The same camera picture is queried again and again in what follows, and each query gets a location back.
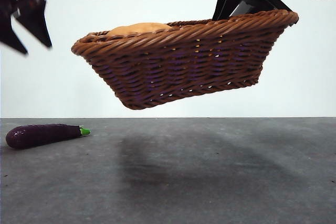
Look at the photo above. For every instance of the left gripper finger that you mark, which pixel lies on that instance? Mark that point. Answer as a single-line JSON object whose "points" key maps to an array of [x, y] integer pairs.
{"points": [[10, 35], [35, 16]]}

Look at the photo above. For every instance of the brown wicker basket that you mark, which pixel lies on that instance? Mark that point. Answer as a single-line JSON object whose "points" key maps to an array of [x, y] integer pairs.
{"points": [[183, 64]]}

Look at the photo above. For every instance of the brown potato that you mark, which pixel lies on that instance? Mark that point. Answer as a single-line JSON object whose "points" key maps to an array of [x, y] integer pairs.
{"points": [[139, 28]]}

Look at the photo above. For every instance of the purple eggplant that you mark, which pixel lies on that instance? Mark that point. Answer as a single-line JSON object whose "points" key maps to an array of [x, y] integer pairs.
{"points": [[39, 136]]}

